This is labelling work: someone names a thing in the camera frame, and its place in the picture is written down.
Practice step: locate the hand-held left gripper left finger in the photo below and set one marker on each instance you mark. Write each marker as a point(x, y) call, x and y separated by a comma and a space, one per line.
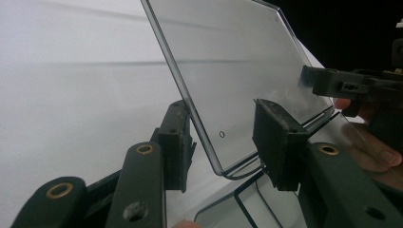
point(176, 148)

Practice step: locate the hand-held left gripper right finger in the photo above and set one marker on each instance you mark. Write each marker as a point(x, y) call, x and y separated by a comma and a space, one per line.
point(278, 148)

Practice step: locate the clear plastic compartment box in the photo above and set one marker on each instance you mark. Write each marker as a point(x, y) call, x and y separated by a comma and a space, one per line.
point(237, 79)

